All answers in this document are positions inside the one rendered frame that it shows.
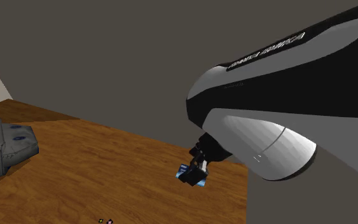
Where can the blue card box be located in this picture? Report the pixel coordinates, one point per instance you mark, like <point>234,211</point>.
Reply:
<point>181,171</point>

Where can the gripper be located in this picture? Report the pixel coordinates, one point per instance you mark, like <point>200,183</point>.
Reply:
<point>193,177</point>

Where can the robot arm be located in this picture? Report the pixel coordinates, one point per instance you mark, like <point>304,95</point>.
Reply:
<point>290,93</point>

